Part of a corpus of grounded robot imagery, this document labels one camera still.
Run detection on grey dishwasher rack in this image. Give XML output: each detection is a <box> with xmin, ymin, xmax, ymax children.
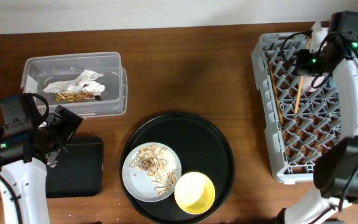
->
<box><xmin>251</xmin><ymin>33</ymin><xmax>342</xmax><ymax>184</ymax></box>

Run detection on pink cup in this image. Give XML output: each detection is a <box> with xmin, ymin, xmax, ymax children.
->
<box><xmin>301</xmin><ymin>75</ymin><xmax>330</xmax><ymax>92</ymax></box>

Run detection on grey plate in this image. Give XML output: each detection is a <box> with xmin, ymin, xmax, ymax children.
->
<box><xmin>121</xmin><ymin>142</ymin><xmax>181</xmax><ymax>202</ymax></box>

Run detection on round black serving tray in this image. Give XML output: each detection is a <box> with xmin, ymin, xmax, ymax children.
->
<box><xmin>120</xmin><ymin>112</ymin><xmax>235</xmax><ymax>223</ymax></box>

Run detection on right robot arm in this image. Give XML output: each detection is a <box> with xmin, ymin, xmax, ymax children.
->
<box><xmin>274</xmin><ymin>41</ymin><xmax>358</xmax><ymax>223</ymax></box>

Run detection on gold snack wrapper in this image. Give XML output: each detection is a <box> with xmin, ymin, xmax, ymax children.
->
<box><xmin>55</xmin><ymin>93</ymin><xmax>101</xmax><ymax>102</ymax></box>

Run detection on white tissue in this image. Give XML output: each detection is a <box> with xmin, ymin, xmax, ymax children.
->
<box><xmin>43</xmin><ymin>70</ymin><xmax>105</xmax><ymax>95</ymax></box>

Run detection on clear plastic waste bin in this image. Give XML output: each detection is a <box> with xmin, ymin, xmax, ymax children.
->
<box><xmin>21</xmin><ymin>52</ymin><xmax>127</xmax><ymax>118</ymax></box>

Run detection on food scraps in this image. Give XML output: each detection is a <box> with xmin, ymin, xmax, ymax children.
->
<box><xmin>129</xmin><ymin>143</ymin><xmax>180</xmax><ymax>199</ymax></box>

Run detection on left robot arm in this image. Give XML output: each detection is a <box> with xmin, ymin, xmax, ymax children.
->
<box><xmin>0</xmin><ymin>106</ymin><xmax>83</xmax><ymax>223</ymax></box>

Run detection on yellow bowl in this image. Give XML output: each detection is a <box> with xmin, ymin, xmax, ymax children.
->
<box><xmin>174</xmin><ymin>172</ymin><xmax>216</xmax><ymax>215</ymax></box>

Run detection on wooden chopstick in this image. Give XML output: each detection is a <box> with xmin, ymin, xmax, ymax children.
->
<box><xmin>294</xmin><ymin>76</ymin><xmax>303</xmax><ymax>114</ymax></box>
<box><xmin>268</xmin><ymin>61</ymin><xmax>283</xmax><ymax>125</ymax></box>

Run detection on black rectangular tray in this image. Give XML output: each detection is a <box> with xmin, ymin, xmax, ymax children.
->
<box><xmin>46</xmin><ymin>137</ymin><xmax>104</xmax><ymax>198</ymax></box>

